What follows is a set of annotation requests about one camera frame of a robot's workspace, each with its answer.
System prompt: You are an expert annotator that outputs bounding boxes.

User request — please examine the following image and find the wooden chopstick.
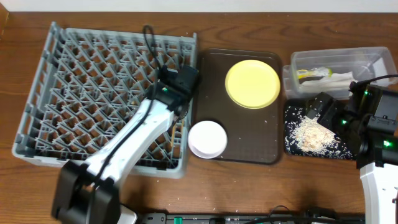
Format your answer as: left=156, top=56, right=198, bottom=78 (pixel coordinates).
left=170, top=124, right=176, bottom=149

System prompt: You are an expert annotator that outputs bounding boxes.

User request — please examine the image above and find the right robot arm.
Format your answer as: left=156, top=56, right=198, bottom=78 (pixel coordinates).
left=307, top=90, right=397, bottom=223

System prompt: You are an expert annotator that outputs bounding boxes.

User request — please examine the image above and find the green snack wrapper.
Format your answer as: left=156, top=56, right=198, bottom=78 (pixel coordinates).
left=296, top=67, right=332, bottom=79

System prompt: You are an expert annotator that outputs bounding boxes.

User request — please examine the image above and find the grey plastic dish rack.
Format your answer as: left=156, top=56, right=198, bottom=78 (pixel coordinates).
left=12, top=22, right=197, bottom=167

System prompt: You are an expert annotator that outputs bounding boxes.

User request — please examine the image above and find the spilled rice pile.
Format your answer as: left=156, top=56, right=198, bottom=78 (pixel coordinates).
left=285, top=107, right=354, bottom=158

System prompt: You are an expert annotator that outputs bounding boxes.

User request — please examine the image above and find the white napkin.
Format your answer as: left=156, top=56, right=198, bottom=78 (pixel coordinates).
left=300, top=72, right=356, bottom=91

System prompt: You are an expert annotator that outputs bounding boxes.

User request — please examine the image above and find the yellow round plate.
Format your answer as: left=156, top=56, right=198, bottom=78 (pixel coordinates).
left=224, top=60, right=281, bottom=110

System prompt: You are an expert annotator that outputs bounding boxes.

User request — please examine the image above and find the black rectangular bin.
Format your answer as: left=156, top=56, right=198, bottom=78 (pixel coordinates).
left=283, top=98, right=358, bottom=161

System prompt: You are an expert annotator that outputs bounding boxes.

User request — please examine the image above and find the clear plastic container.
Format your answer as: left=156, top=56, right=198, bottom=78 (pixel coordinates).
left=282, top=47, right=397, bottom=100

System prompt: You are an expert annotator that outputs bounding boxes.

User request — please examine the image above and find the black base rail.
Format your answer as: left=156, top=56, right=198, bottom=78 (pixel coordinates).
left=135, top=205, right=366, bottom=224

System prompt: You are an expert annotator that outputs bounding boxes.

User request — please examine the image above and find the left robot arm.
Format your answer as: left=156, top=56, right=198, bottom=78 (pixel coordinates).
left=51, top=84, right=193, bottom=223

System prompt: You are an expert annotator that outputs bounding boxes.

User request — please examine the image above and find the dark brown serving tray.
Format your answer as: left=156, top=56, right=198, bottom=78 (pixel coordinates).
left=193, top=49, right=282, bottom=165

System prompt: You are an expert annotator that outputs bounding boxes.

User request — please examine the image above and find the white shallow bowl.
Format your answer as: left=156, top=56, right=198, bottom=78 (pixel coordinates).
left=188, top=121, right=228, bottom=159

